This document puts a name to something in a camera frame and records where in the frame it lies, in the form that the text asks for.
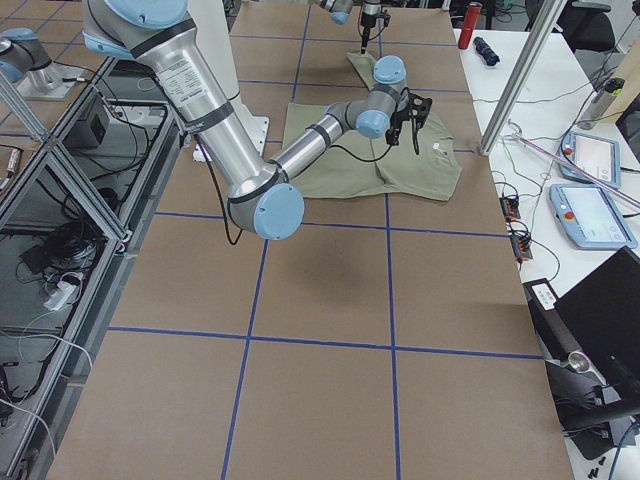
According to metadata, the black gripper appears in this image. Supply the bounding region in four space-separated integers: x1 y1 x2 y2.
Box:
385 112 406 146
359 0 381 55

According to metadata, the olive green long-sleeve shirt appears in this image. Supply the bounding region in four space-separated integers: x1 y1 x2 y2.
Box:
272 55 461 201

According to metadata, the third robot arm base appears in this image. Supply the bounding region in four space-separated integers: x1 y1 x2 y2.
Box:
1 27 69 100

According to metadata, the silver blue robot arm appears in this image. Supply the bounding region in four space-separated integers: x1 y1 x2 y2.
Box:
312 0 388 55
82 1 409 240

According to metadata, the red cylindrical bottle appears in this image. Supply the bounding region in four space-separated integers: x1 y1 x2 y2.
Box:
458 2 482 50

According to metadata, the dark blue folded umbrella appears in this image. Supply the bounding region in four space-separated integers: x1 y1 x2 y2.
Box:
473 36 500 67

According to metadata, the orange black electronics board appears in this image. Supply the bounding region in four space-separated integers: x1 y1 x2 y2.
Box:
499 195 533 264

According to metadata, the upper blue teach pendant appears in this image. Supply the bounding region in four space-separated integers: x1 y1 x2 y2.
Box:
558 131 621 189

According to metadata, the blue teach pendant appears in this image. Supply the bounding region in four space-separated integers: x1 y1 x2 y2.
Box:
549 184 638 251
558 131 621 189

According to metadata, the lower blue teach pendant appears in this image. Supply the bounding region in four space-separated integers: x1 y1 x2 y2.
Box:
549 184 638 251

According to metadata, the black office chair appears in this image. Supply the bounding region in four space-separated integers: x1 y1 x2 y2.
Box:
557 1 615 52

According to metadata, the grey water bottle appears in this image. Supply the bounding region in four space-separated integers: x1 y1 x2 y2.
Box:
576 77 625 130

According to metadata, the black laptop computer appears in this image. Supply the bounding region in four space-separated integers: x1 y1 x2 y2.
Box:
555 247 640 397

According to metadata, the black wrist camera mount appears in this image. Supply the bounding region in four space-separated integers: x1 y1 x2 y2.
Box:
403 90 433 132
378 9 391 30

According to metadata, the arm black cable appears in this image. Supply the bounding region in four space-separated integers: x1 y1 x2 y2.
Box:
214 87 426 246

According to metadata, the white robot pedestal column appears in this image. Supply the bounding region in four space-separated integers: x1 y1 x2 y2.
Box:
173 1 268 178

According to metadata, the aluminium frame post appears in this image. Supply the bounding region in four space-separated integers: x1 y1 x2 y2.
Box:
479 0 565 156

